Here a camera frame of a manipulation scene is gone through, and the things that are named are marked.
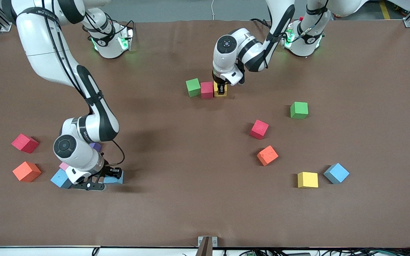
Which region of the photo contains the chipped orange foam cube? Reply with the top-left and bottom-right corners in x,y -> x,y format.
257,145 -> 279,166

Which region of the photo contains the black base cable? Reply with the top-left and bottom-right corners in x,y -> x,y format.
251,18 -> 273,29

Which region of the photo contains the dark camera mount pole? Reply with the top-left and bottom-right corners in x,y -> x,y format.
195,236 -> 213,256

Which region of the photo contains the brown table mat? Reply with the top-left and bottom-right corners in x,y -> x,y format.
0,20 -> 410,248

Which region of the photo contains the blue foam cube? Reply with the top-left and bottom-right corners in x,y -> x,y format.
50,169 -> 74,189
324,163 -> 350,184
102,171 -> 124,185

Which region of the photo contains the black cable bundle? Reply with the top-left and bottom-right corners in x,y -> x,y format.
223,247 -> 410,256

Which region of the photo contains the red foam cube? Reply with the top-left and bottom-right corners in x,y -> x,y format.
11,134 -> 40,154
250,119 -> 269,140
200,81 -> 215,99

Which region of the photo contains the yellow foam cube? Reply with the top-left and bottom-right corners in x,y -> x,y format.
297,172 -> 319,189
214,82 -> 228,97

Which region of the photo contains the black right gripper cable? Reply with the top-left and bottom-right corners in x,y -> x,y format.
104,140 -> 125,167

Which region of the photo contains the green foam cube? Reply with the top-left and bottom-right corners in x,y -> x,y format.
290,102 -> 309,119
186,78 -> 201,97

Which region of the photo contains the grey metal bracket plate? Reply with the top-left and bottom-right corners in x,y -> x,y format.
197,236 -> 218,247

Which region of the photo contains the white table frame edge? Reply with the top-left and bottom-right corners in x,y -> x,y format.
0,245 -> 410,256

